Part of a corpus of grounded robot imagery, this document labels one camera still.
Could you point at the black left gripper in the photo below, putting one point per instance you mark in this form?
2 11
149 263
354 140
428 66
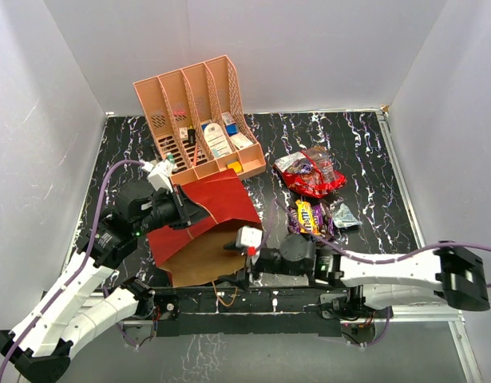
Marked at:
188 211

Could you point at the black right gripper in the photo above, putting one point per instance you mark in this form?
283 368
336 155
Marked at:
240 277

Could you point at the red brown paper bag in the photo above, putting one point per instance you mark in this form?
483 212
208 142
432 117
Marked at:
195 256

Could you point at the purple brown snack packet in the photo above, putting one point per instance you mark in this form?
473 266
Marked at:
292 223

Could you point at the yellow snack packet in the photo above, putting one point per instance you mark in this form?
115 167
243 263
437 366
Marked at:
309 217

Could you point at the silver grey snack packet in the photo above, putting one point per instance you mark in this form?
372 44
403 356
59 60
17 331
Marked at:
343 218

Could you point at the red snack packet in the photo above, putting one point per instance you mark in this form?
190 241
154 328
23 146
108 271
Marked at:
310 172

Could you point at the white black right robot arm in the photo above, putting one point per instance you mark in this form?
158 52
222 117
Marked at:
445 272

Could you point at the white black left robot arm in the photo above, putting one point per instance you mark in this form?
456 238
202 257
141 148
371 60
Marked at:
42 345

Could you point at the green white tube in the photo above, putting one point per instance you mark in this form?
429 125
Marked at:
171 158

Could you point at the yellow box in organizer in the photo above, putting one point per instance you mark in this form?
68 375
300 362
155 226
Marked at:
236 166

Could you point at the black marker in organizer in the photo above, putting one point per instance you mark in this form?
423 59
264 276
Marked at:
191 136

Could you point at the white label card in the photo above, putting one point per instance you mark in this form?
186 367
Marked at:
216 140

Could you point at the white small box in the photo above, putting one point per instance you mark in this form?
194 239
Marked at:
240 141

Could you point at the pink plastic desk organizer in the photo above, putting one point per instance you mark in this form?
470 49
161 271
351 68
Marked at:
194 96

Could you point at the blue small box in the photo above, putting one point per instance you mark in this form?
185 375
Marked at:
232 129

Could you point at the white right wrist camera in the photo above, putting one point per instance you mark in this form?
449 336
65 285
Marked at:
248 240

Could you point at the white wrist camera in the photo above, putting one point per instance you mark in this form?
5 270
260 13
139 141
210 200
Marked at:
159 175
248 240

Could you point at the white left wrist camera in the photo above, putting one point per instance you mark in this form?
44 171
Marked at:
159 175

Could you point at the black mounting base rail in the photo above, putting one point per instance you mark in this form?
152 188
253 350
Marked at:
261 310

